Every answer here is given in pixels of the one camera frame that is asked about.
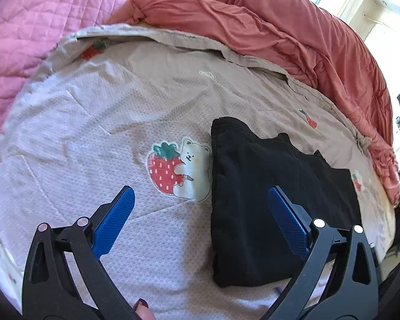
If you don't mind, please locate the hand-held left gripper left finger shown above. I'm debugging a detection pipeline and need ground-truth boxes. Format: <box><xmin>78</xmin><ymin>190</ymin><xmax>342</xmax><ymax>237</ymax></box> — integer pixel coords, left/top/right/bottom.
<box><xmin>22</xmin><ymin>186</ymin><xmax>144</xmax><ymax>320</ymax></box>

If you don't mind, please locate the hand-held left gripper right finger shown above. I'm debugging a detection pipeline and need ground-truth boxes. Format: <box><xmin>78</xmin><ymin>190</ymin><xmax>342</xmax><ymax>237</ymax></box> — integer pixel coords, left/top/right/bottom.
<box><xmin>267</xmin><ymin>187</ymin><xmax>382</xmax><ymax>320</ymax></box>

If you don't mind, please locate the black shirt with orange patches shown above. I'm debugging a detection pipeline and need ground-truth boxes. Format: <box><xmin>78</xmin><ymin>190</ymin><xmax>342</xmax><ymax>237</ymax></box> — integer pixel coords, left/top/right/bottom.
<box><xmin>211</xmin><ymin>117</ymin><xmax>362</xmax><ymax>288</ymax></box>

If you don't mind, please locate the person's left hand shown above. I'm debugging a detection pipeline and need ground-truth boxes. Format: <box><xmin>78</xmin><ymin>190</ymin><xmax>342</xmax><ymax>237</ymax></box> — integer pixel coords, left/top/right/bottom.
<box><xmin>133</xmin><ymin>298</ymin><xmax>158</xmax><ymax>320</ymax></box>

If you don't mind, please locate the beige strawberry print blanket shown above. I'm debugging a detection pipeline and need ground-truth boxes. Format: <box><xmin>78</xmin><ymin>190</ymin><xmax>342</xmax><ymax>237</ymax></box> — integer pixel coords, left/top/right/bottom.
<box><xmin>0</xmin><ymin>23</ymin><xmax>399</xmax><ymax>320</ymax></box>

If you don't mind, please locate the coral red duvet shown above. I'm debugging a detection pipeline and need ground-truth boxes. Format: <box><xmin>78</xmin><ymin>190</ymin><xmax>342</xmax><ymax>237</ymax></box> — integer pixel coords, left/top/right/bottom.
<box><xmin>111</xmin><ymin>0</ymin><xmax>400</xmax><ymax>205</ymax></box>

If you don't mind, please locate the pink quilted blanket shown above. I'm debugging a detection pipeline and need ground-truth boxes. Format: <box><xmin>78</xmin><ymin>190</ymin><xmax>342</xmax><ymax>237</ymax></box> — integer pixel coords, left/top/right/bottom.
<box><xmin>0</xmin><ymin>0</ymin><xmax>129</xmax><ymax>155</ymax></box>

